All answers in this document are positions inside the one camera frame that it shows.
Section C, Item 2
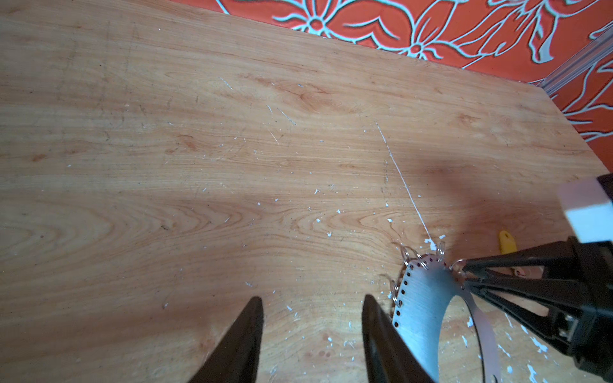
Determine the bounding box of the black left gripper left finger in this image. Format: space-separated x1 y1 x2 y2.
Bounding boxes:
188 296 264 383

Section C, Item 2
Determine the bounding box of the silver metal key organiser ring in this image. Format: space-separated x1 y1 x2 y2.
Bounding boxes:
380 238 503 383

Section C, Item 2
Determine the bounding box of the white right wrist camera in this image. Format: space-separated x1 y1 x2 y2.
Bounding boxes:
557 173 612 244

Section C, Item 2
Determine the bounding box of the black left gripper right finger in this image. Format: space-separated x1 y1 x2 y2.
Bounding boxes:
362 295 434 383

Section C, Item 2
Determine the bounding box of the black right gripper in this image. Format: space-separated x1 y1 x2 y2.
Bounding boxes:
459 173 613 381

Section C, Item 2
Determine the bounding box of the aluminium frame corner post right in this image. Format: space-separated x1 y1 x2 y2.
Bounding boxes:
538 38 612 96

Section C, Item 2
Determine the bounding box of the yellow key tag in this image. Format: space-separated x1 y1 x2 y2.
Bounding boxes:
498 231 518 255

